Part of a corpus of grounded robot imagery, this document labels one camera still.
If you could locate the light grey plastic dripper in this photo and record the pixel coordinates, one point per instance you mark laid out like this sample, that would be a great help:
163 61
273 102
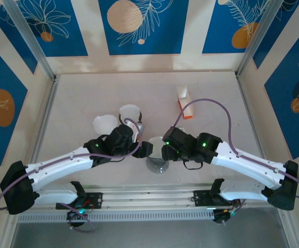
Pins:
157 169

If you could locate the aluminium frame post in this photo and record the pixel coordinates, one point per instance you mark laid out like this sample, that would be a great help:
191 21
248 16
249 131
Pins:
257 38
31 38

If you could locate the left black mount plate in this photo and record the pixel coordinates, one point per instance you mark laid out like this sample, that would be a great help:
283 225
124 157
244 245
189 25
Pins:
96 200

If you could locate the aluminium side rail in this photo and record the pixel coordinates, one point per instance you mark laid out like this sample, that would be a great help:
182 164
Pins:
245 98
45 116

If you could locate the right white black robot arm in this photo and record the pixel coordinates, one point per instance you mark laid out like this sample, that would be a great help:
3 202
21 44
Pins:
242 160

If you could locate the black mount plate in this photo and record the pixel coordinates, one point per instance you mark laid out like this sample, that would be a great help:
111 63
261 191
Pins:
201 199
96 200

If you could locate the right black mount plate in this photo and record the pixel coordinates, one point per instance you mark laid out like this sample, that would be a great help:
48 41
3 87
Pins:
201 199

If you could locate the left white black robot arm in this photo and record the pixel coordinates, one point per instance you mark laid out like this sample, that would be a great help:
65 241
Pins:
61 165

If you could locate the white paper coffee filter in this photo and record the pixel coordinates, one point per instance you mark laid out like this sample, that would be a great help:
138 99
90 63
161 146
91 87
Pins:
104 124
128 112
155 147

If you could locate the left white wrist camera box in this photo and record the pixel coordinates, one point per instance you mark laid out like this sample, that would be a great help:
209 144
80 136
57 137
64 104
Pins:
136 127

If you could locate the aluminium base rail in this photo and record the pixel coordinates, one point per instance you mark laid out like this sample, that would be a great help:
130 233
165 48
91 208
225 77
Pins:
149 196

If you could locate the white orange coffee filter pack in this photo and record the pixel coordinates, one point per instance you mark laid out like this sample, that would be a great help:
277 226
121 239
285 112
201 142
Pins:
184 94

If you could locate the black controller board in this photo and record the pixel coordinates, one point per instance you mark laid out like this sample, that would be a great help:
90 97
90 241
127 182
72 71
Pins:
221 217
75 215

